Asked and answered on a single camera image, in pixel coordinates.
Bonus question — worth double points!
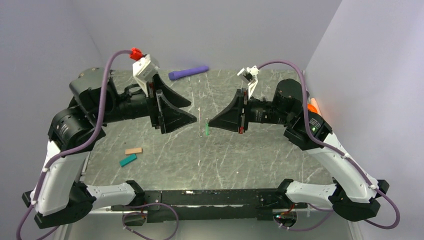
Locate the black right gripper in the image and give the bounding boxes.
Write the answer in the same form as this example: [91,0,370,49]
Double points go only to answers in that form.
[209,87,294,134]

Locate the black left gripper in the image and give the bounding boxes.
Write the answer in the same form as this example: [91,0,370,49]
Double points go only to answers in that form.
[94,70,198,133]

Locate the green key tag keyring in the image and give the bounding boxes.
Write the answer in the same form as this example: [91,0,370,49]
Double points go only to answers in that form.
[205,118,210,136]

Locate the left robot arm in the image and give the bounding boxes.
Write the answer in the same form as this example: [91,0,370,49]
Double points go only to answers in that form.
[22,67,197,229]

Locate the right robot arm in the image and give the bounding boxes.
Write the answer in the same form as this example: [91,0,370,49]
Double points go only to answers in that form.
[208,79,389,222]

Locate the purple flashlight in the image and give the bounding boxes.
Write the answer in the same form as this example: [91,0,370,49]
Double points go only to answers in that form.
[168,65,210,81]

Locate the tan wooden block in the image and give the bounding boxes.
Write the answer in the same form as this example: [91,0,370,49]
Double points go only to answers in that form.
[125,147,143,156]

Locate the teal wooden block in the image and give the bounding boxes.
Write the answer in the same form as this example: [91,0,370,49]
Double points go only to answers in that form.
[119,153,137,167]

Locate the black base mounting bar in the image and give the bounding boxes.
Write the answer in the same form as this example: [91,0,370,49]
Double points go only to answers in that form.
[110,188,309,223]

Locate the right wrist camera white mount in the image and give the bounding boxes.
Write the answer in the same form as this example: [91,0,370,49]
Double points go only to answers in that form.
[237,65,260,99]

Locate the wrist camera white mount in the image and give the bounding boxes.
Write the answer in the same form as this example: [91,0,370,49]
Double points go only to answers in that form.
[129,47,160,97]
[237,65,260,99]

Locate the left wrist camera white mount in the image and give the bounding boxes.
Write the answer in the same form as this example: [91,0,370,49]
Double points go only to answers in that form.
[129,47,160,97]

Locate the orange pink object at wall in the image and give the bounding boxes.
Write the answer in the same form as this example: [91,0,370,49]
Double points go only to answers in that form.
[307,98,322,116]

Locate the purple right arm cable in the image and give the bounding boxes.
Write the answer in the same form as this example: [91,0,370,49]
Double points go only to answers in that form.
[258,59,401,230]

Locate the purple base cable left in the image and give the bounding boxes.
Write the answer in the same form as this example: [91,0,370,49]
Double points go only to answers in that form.
[121,202,180,240]

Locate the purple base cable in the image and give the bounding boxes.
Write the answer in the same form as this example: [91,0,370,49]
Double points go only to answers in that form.
[121,202,180,240]
[273,202,334,232]

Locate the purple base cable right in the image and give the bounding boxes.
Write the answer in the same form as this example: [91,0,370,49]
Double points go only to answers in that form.
[273,202,334,232]

